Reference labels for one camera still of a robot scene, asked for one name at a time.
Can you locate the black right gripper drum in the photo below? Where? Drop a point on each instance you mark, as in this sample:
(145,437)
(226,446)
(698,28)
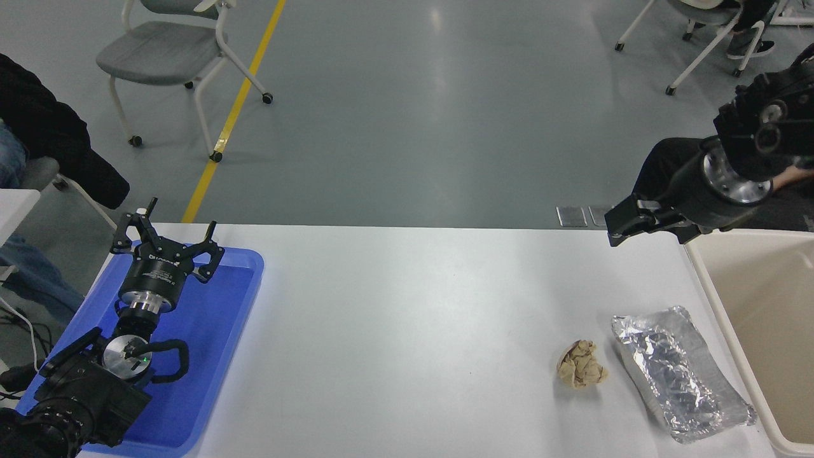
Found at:
(696,203)

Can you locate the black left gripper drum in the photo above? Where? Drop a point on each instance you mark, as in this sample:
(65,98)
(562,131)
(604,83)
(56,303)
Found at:
(156,270)

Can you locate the person's forearm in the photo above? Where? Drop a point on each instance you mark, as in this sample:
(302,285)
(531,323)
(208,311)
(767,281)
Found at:
(798,176)

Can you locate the silver floor socket plate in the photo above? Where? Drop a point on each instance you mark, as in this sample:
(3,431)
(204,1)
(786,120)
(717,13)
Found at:
(572,216)
(598,213)

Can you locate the person in black trousers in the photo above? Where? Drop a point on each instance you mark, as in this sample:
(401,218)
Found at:
(668,159)

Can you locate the blue plastic tray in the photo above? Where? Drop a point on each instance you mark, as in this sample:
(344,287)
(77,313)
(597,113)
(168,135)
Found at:
(203,343)

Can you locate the grey seat office chair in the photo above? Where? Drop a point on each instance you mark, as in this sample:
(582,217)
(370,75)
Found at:
(41,172)

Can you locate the person in black jacket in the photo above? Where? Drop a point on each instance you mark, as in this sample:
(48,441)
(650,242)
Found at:
(57,140)

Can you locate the large pale bin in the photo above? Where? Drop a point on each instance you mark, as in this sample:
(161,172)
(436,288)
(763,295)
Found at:
(776,305)

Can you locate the small white table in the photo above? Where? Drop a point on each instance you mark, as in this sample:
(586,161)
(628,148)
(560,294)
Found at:
(16,207)

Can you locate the crumpled foil tray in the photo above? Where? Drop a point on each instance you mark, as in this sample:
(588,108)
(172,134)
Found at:
(677,375)

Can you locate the crumpled tan paper ball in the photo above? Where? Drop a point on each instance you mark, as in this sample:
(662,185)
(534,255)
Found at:
(582,366)

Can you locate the black floor device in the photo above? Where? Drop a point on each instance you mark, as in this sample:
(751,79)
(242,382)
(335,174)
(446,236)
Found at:
(19,376)

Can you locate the person in jeans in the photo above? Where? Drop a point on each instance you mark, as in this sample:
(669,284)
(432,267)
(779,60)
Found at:
(750,19)

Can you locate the grey chair with white frame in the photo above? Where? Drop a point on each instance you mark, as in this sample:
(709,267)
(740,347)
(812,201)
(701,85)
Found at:
(159,54)

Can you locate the white frame wheeled chair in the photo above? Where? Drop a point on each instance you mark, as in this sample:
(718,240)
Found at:
(699,25)

